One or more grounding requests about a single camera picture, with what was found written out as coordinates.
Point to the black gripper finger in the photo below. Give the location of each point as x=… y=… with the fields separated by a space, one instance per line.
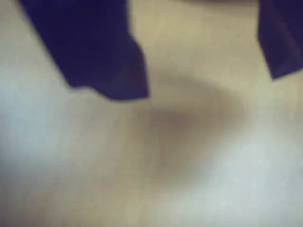
x=281 y=40
x=94 y=47

